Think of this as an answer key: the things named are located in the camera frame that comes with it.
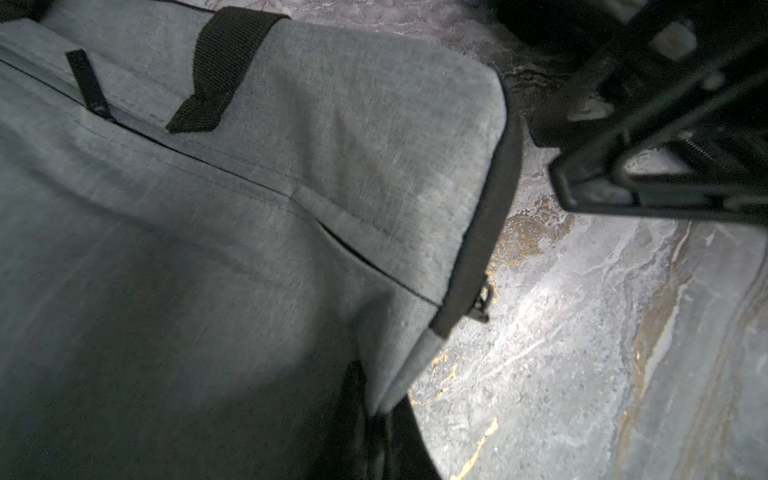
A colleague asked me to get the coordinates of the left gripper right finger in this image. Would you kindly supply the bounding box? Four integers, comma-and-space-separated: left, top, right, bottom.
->
383, 395, 442, 480

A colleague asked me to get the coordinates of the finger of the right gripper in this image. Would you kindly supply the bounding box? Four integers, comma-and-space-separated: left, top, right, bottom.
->
549, 71, 767, 225

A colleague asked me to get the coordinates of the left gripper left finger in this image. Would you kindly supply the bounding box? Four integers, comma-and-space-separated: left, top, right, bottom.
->
311, 361, 384, 479

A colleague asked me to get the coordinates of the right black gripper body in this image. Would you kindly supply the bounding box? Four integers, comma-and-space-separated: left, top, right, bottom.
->
492, 1, 767, 144

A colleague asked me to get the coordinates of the grey laptop bag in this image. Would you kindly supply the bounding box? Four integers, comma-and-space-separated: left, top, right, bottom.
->
1, 1, 522, 479

